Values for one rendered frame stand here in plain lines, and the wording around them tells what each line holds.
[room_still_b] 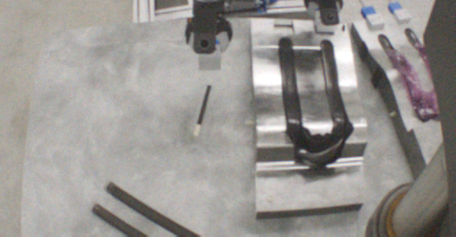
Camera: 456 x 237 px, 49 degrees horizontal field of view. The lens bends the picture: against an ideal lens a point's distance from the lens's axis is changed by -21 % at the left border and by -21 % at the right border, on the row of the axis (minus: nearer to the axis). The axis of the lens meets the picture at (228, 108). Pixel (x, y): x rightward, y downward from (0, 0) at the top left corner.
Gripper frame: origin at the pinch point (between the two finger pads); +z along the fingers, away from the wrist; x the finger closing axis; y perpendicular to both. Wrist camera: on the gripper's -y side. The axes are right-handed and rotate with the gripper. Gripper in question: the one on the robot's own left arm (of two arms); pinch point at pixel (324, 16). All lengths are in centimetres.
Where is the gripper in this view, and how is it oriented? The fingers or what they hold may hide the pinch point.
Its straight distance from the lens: 150.6
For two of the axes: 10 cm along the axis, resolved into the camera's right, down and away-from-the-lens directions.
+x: -9.9, 0.7, 1.2
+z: 1.4, 3.5, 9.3
